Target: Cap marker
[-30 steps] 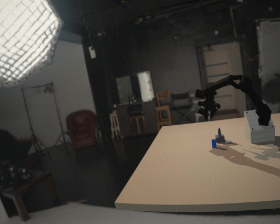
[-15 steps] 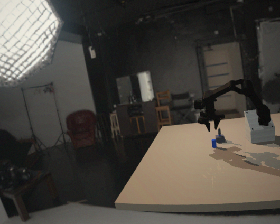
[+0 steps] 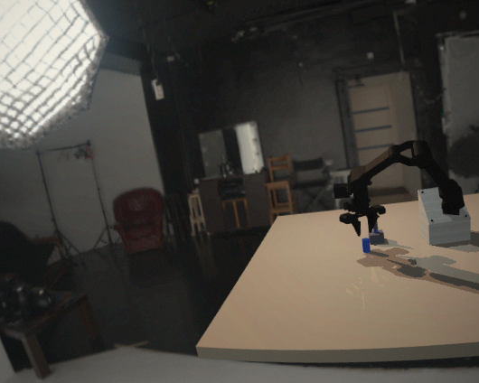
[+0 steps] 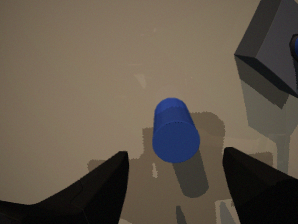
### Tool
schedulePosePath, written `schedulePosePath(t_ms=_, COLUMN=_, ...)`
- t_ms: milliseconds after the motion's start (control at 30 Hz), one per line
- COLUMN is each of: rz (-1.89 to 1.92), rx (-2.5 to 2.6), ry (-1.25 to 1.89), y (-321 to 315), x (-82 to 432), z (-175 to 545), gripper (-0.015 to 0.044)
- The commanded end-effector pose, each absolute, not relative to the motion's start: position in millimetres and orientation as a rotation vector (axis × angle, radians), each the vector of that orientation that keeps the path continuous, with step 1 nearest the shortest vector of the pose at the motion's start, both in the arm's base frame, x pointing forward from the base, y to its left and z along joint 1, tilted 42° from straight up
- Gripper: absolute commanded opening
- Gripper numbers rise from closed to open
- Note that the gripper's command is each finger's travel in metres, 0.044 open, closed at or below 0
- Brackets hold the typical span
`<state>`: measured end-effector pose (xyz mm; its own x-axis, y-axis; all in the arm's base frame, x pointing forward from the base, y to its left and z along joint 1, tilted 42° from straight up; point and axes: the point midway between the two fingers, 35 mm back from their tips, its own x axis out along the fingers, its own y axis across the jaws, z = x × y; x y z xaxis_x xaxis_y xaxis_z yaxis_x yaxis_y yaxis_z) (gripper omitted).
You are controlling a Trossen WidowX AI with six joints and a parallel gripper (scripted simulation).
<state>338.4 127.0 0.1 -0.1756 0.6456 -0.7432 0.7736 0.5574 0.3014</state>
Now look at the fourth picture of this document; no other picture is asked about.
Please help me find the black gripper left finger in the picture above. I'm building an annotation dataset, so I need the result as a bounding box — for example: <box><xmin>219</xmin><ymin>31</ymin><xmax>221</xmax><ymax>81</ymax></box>
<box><xmin>0</xmin><ymin>151</ymin><xmax>129</xmax><ymax>224</ymax></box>

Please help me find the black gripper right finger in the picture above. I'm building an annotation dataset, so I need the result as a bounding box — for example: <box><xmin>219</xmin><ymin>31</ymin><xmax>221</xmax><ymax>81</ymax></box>
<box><xmin>222</xmin><ymin>147</ymin><xmax>298</xmax><ymax>224</ymax></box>

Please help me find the dark grey square block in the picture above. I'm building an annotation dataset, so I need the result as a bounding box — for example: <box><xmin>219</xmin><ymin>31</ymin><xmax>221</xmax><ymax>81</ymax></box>
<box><xmin>234</xmin><ymin>0</ymin><xmax>298</xmax><ymax>97</ymax></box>

